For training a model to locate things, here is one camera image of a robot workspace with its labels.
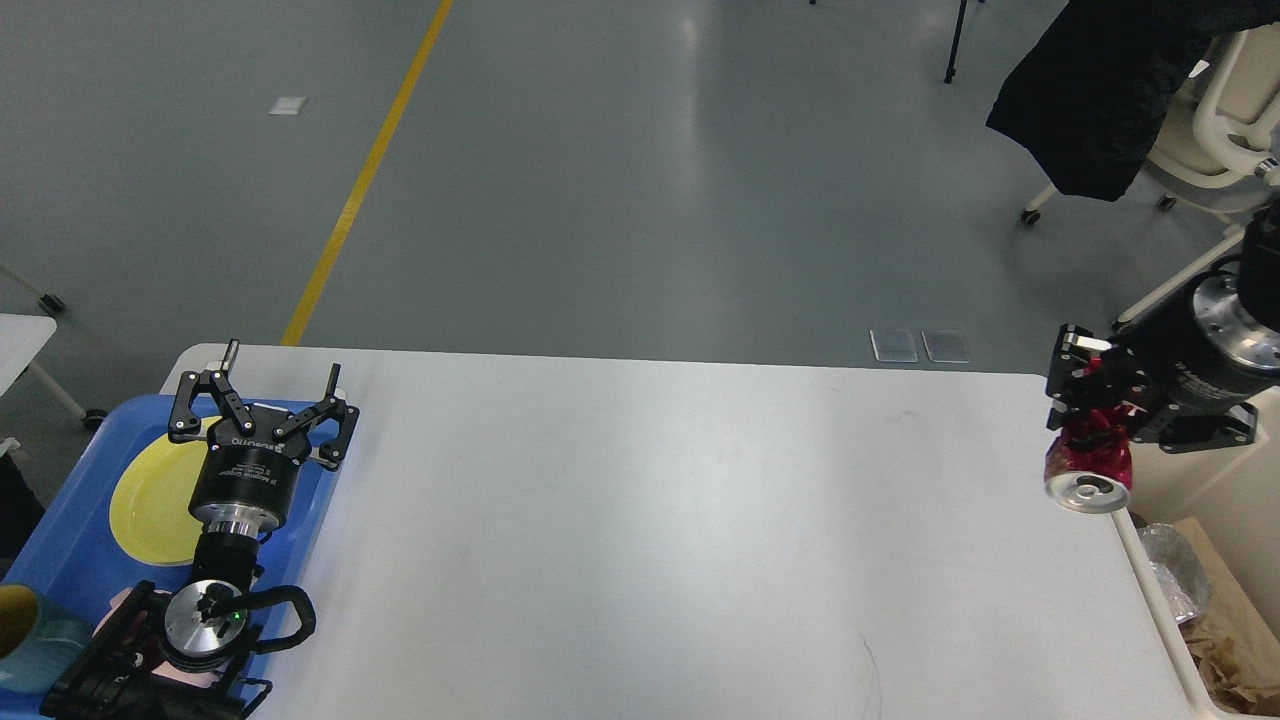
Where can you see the brown paper ball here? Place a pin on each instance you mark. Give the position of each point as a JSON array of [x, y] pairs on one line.
[[1237, 659]]

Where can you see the white side table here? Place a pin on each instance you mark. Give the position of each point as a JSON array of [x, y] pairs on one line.
[[24, 336]]

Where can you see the pink ribbed mug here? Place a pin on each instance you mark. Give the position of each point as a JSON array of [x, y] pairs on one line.
[[120, 600]]

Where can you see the black jacket on chair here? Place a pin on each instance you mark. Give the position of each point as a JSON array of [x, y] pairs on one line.
[[1088, 101]]

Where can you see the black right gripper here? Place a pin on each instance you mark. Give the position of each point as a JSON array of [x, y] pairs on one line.
[[1191, 359]]

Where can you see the white office chair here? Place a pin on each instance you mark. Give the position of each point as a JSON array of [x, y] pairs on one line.
[[1221, 125]]

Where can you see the white plastic bin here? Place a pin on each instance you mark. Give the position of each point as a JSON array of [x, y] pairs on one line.
[[1234, 484]]

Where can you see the brown paper bag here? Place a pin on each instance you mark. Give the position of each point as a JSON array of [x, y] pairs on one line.
[[1251, 557]]

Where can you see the black tripod leg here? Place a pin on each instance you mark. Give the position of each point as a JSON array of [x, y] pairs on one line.
[[949, 73]]

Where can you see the yellow plastic plate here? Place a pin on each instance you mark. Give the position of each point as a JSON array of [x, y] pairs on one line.
[[149, 509]]

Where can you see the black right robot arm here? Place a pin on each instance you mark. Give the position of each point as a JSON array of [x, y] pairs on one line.
[[1257, 257]]

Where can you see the teal mug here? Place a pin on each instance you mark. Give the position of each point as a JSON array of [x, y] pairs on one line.
[[40, 639]]

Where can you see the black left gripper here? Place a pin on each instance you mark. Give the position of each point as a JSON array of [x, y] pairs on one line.
[[248, 475]]

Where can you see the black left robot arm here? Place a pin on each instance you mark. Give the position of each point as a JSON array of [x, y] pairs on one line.
[[184, 654]]

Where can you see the silver foil bag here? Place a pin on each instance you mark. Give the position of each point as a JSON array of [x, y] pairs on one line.
[[1179, 573]]

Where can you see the crushed red soda can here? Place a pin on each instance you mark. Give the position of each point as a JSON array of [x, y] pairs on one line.
[[1089, 466]]

